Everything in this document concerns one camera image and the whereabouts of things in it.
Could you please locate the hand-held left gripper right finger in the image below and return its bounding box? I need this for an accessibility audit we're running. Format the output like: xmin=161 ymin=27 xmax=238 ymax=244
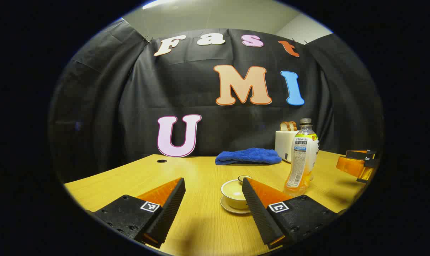
xmin=241 ymin=177 xmax=340 ymax=250

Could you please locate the clear labelled water bottle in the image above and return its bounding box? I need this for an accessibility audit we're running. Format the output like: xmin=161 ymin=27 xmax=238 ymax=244
xmin=284 ymin=118 xmax=319 ymax=197

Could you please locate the black backdrop cloth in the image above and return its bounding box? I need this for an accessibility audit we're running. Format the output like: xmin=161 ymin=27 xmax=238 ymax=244
xmin=48 ymin=18 xmax=384 ymax=183

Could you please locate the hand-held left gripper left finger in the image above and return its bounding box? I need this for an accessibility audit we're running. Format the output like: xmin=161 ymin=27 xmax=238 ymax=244
xmin=94 ymin=177 xmax=186 ymax=249

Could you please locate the cream ceramic teacup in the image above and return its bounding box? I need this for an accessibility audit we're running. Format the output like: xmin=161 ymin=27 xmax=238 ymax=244
xmin=221 ymin=180 xmax=251 ymax=209

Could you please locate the white toaster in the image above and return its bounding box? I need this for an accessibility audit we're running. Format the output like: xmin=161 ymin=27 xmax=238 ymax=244
xmin=275 ymin=130 xmax=301 ymax=163

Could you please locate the cream teacup lid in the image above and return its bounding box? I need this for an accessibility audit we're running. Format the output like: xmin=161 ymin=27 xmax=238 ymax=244
xmin=223 ymin=175 xmax=253 ymax=199

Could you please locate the blue towel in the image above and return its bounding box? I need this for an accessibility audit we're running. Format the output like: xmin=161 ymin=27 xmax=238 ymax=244
xmin=215 ymin=148 xmax=282 ymax=166

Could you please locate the cream ceramic saucer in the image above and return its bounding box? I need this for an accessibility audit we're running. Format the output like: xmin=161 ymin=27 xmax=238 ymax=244
xmin=220 ymin=195 xmax=251 ymax=214

